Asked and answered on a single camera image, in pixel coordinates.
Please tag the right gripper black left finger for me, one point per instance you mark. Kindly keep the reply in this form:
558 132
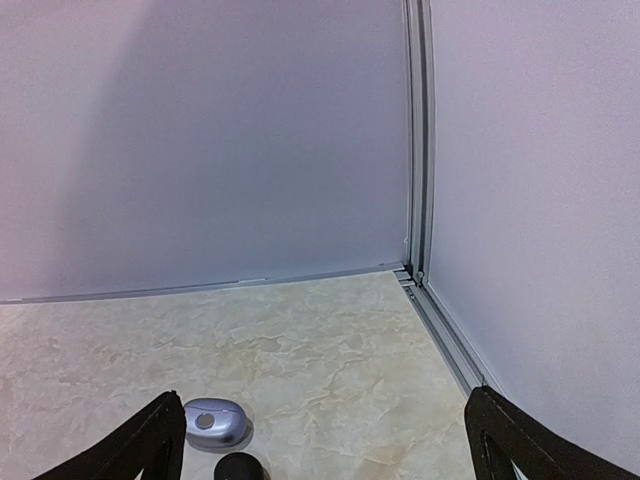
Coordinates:
149 445

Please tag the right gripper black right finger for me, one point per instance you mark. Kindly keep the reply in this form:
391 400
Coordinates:
503 440

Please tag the black earbud charging case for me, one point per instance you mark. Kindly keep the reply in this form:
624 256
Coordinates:
239 466

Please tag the blue-grey oval charging case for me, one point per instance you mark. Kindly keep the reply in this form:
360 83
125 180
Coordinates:
215 423

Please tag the aluminium right base rail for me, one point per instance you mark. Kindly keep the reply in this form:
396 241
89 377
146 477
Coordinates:
466 365

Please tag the aluminium right corner post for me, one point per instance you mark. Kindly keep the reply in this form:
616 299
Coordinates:
422 137

